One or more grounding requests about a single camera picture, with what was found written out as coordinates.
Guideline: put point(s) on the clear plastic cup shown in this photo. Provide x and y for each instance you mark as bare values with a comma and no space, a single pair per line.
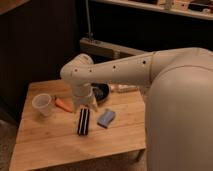
43,103

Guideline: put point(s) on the black ceramic bowl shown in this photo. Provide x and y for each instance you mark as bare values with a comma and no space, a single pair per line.
101,91

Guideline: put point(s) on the long wooden beam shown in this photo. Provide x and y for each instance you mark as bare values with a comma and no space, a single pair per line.
108,50

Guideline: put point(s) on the orange carrot toy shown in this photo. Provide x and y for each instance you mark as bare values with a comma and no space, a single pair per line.
61,104

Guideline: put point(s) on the black striped rectangular block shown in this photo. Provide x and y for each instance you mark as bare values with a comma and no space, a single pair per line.
83,124

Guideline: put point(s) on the wooden table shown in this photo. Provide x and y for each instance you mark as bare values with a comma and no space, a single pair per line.
50,141

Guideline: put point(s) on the upper wooden shelf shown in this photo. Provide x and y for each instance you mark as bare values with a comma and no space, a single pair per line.
175,7

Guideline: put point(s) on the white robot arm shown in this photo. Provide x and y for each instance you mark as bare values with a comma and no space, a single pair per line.
178,106

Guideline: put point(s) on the metal pole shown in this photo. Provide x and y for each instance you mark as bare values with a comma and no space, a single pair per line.
90,33

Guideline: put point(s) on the blue sponge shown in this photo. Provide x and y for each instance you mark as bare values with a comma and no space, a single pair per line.
106,118

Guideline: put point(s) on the small white object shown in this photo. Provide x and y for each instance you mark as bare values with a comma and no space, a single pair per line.
122,88

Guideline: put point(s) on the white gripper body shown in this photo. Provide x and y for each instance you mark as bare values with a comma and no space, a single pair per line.
82,95

